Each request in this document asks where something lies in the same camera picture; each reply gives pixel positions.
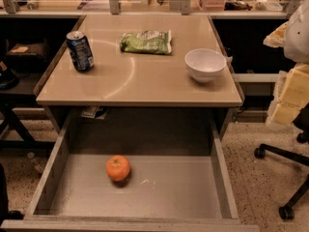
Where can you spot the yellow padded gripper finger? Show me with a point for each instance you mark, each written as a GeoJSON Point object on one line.
{"type": "Point", "coordinates": [277, 37]}
{"type": "Point", "coordinates": [290, 95]}

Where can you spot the orange fruit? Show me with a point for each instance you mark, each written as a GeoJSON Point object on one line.
{"type": "Point", "coordinates": [117, 168]}

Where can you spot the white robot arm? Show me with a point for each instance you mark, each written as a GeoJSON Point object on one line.
{"type": "Point", "coordinates": [296, 45]}

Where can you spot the open grey drawer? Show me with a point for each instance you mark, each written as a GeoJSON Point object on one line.
{"type": "Point", "coordinates": [178, 180]}

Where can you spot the white bowl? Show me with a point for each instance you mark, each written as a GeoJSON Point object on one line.
{"type": "Point", "coordinates": [204, 65]}

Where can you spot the green chip bag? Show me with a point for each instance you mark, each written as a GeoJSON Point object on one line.
{"type": "Point", "coordinates": [147, 42]}

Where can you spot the blue soda can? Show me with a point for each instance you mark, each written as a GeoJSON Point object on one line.
{"type": "Point", "coordinates": [80, 51]}

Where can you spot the black side table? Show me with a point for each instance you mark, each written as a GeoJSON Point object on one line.
{"type": "Point", "coordinates": [22, 66]}

